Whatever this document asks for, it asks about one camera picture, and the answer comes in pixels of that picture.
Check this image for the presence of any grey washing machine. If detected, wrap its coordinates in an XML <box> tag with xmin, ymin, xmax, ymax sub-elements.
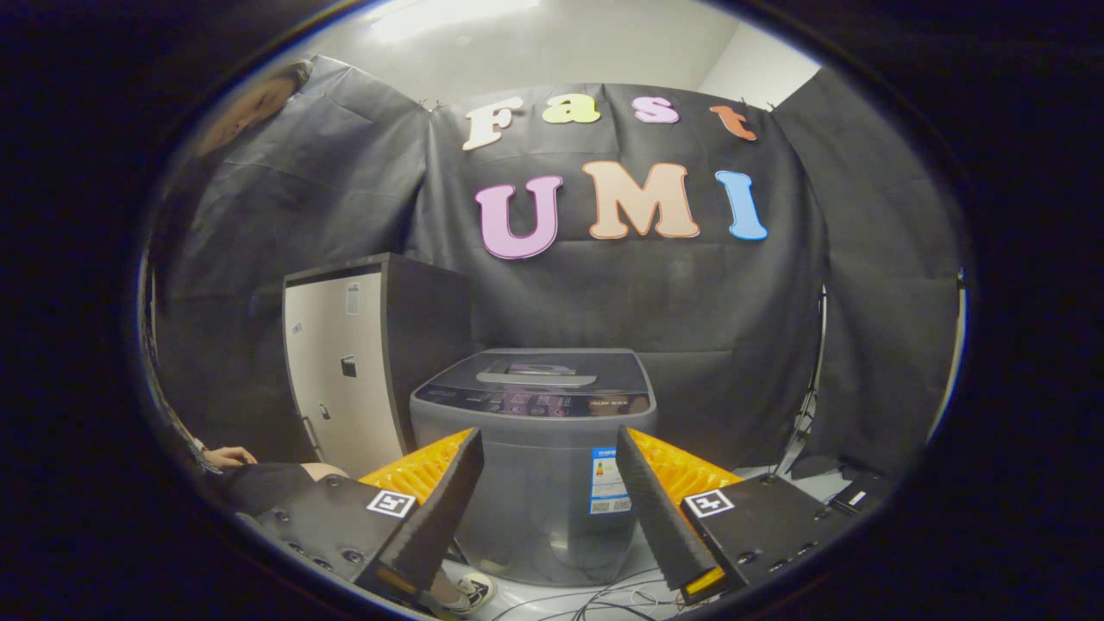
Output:
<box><xmin>410</xmin><ymin>348</ymin><xmax>658</xmax><ymax>587</ymax></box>

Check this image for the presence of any black and white sneaker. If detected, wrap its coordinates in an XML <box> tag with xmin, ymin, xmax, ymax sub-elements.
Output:
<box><xmin>444</xmin><ymin>572</ymin><xmax>499</xmax><ymax>615</ymax></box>

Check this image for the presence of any person's head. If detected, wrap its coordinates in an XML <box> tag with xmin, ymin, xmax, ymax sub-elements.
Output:
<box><xmin>197</xmin><ymin>59</ymin><xmax>313</xmax><ymax>160</ymax></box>

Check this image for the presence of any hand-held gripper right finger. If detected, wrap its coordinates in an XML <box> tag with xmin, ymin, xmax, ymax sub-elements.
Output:
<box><xmin>614</xmin><ymin>425</ymin><xmax>863</xmax><ymax>606</ymax></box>

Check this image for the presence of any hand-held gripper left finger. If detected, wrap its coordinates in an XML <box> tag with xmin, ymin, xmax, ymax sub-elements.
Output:
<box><xmin>237</xmin><ymin>427</ymin><xmax>486</xmax><ymax>615</ymax></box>

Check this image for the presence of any dark washing machine lid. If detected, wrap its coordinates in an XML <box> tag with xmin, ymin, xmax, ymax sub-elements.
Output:
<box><xmin>431</xmin><ymin>348</ymin><xmax>649</xmax><ymax>399</ymax></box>

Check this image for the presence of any black light stand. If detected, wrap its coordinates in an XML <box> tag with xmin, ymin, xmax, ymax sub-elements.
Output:
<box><xmin>772</xmin><ymin>289</ymin><xmax>827</xmax><ymax>480</ymax></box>

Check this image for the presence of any black box with white label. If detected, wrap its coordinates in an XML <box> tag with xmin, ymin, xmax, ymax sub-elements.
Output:
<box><xmin>832</xmin><ymin>479</ymin><xmax>896</xmax><ymax>517</ymax></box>

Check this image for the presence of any black backdrop cloth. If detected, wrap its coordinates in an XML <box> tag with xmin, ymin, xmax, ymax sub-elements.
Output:
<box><xmin>142</xmin><ymin>53</ymin><xmax>963</xmax><ymax>480</ymax></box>

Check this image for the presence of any tangle of thin floor cables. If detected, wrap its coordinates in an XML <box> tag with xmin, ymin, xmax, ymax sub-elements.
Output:
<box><xmin>492</xmin><ymin>565</ymin><xmax>691</xmax><ymax>621</ymax></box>

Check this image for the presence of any dark cabinet with beige door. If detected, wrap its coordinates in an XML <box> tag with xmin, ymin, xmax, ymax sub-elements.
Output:
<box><xmin>283</xmin><ymin>253</ymin><xmax>474</xmax><ymax>478</ymax></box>

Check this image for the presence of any person's leg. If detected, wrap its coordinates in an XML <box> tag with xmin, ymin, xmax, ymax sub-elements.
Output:
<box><xmin>216</xmin><ymin>463</ymin><xmax>350</xmax><ymax>518</ymax></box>

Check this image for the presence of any white pole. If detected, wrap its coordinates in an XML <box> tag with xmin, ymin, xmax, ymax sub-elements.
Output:
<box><xmin>927</xmin><ymin>269</ymin><xmax>967</xmax><ymax>445</ymax></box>

